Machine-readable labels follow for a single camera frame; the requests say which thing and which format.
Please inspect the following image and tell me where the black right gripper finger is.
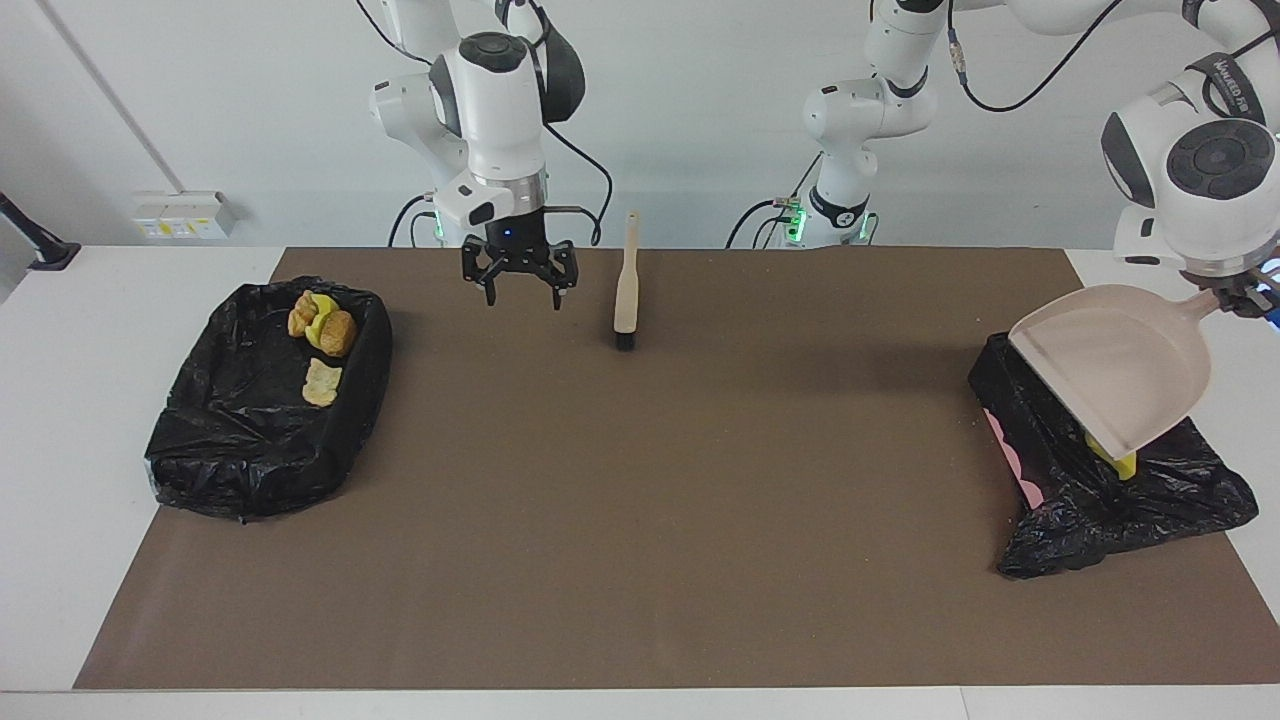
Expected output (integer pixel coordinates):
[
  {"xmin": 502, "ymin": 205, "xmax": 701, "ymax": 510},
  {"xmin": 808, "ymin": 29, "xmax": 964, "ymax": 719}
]
[
  {"xmin": 460, "ymin": 245, "xmax": 501, "ymax": 306},
  {"xmin": 535, "ymin": 240, "xmax": 579, "ymax": 311}
]

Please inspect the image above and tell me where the beige hand brush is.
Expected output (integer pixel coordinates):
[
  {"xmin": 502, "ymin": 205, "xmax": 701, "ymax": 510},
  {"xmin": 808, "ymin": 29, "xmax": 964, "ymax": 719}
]
[{"xmin": 613, "ymin": 212, "xmax": 641, "ymax": 351}]

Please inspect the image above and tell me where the beige plastic dustpan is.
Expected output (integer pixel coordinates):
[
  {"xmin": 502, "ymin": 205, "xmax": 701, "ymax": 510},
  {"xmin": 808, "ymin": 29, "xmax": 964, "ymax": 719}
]
[{"xmin": 1007, "ymin": 284, "xmax": 1226, "ymax": 461}]

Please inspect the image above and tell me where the brown bread nugget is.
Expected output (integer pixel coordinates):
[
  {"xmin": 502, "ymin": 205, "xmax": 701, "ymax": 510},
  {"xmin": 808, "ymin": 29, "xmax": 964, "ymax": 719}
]
[{"xmin": 318, "ymin": 310, "xmax": 359, "ymax": 359}]

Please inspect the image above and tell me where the notched yellow sponge piece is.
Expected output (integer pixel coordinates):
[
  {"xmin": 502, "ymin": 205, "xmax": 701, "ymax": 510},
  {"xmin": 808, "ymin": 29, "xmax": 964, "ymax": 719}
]
[{"xmin": 305, "ymin": 293, "xmax": 343, "ymax": 351}]

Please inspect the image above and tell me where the pale sponge piece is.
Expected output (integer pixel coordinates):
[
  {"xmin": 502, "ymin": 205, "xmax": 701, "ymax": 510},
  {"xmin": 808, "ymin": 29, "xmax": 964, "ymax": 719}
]
[{"xmin": 302, "ymin": 358, "xmax": 344, "ymax": 408}]

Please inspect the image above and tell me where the green and yellow sponge piece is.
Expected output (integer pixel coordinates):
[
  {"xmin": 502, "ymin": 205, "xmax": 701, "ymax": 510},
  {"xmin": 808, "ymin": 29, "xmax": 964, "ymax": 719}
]
[{"xmin": 1085, "ymin": 430, "xmax": 1139, "ymax": 483}]

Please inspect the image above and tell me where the crumpled black trash bag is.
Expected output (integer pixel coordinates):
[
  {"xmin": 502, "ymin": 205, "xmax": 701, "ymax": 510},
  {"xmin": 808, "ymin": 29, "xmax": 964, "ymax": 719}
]
[{"xmin": 967, "ymin": 333, "xmax": 1259, "ymax": 580}]

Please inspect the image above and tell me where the pink plastic bin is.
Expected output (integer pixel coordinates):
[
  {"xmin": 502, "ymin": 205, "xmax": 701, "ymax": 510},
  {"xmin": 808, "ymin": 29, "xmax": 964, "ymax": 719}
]
[{"xmin": 985, "ymin": 405, "xmax": 1046, "ymax": 511}]

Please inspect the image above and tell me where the black bag lined bin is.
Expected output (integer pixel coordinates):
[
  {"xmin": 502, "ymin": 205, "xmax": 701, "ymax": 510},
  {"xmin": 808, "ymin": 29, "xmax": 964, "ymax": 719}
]
[{"xmin": 145, "ymin": 277, "xmax": 394, "ymax": 523}]

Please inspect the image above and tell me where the brown table mat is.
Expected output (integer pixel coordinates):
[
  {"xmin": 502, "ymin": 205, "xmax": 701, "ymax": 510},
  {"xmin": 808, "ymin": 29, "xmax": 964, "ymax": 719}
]
[{"xmin": 73, "ymin": 247, "xmax": 1280, "ymax": 691}]

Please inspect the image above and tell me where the black clamp stand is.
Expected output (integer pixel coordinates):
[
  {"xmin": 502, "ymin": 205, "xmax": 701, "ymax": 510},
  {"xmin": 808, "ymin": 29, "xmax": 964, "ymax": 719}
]
[{"xmin": 0, "ymin": 192, "xmax": 81, "ymax": 273}]

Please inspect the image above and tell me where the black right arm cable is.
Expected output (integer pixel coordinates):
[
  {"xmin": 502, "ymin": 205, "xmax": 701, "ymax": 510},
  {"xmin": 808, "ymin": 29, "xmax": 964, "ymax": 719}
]
[{"xmin": 355, "ymin": 0, "xmax": 614, "ymax": 246}]

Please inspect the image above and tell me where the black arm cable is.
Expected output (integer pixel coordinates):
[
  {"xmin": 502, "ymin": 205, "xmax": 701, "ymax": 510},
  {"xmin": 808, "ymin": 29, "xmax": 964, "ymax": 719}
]
[
  {"xmin": 355, "ymin": 0, "xmax": 614, "ymax": 246},
  {"xmin": 945, "ymin": 0, "xmax": 1126, "ymax": 113}
]

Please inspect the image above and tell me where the black right base cable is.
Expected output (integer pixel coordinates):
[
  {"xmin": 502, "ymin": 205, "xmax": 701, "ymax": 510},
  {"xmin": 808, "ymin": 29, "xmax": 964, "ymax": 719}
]
[{"xmin": 388, "ymin": 195, "xmax": 441, "ymax": 248}]

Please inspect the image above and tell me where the black base cable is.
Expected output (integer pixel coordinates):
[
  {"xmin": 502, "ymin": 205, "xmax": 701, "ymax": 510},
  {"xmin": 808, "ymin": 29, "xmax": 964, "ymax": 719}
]
[
  {"xmin": 727, "ymin": 155, "xmax": 826, "ymax": 249},
  {"xmin": 388, "ymin": 195, "xmax": 441, "ymax": 248}
]

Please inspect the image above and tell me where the black left base cable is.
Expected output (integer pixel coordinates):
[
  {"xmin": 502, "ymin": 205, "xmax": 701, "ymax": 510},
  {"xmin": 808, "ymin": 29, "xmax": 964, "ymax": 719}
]
[{"xmin": 727, "ymin": 155, "xmax": 826, "ymax": 249}]

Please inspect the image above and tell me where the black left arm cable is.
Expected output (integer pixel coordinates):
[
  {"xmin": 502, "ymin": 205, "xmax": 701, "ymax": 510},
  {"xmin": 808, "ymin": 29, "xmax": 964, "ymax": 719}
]
[{"xmin": 945, "ymin": 0, "xmax": 1126, "ymax": 113}]

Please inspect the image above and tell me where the white wall socket box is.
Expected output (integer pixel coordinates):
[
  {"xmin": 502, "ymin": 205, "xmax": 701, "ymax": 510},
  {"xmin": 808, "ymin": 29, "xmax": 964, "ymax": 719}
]
[{"xmin": 130, "ymin": 191, "xmax": 239, "ymax": 241}]

